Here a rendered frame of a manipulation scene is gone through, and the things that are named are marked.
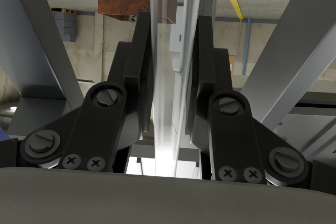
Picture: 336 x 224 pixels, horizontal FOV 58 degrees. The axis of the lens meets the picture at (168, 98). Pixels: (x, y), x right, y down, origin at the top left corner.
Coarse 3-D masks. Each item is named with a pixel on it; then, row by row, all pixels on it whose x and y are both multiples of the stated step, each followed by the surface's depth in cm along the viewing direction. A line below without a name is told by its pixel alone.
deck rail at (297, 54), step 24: (312, 0) 22; (288, 24) 25; (312, 24) 22; (264, 48) 30; (288, 48) 25; (312, 48) 21; (264, 72) 29; (288, 72) 25; (312, 72) 23; (264, 96) 29; (288, 96) 26; (264, 120) 29
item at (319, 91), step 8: (216, 0) 65; (232, 80) 81; (240, 80) 83; (320, 80) 100; (328, 80) 102; (240, 88) 68; (312, 88) 75; (320, 88) 76; (328, 88) 78; (304, 96) 70; (312, 96) 70; (320, 96) 70; (328, 96) 70
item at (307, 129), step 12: (300, 108) 31; (312, 108) 32; (324, 108) 32; (288, 120) 32; (300, 120) 32; (312, 120) 32; (324, 120) 32; (276, 132) 34; (288, 132) 34; (300, 132) 34; (312, 132) 34; (324, 132) 34; (300, 144) 37; (312, 144) 37; (324, 144) 37; (312, 156) 39; (324, 156) 40
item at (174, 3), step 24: (168, 0) 8; (192, 0) 8; (168, 24) 9; (192, 24) 9; (168, 48) 10; (192, 48) 10; (168, 72) 11; (168, 96) 12; (168, 120) 14; (168, 144) 16; (168, 168) 19
